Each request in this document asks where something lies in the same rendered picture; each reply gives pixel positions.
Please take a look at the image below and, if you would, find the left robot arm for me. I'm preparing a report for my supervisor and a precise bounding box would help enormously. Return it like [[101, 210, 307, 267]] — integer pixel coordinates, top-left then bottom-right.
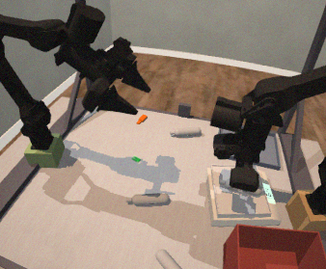
[[210, 66, 326, 215]]

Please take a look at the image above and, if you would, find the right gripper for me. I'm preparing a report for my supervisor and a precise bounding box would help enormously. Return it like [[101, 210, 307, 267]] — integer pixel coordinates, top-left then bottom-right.
[[77, 49, 150, 115]]

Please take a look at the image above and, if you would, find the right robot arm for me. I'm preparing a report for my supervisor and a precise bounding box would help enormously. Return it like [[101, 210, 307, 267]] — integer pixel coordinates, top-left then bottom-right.
[[0, 2, 133, 150]]

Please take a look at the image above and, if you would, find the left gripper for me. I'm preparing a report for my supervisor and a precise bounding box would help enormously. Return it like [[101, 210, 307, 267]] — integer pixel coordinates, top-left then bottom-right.
[[230, 128, 265, 193]]

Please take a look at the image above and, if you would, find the red open box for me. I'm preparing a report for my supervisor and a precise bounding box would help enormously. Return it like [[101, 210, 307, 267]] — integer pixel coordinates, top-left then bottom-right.
[[223, 224, 326, 269]]

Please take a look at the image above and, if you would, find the white gas cylinder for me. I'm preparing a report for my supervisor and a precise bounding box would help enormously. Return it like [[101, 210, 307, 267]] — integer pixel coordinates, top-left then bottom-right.
[[155, 250, 181, 269]]

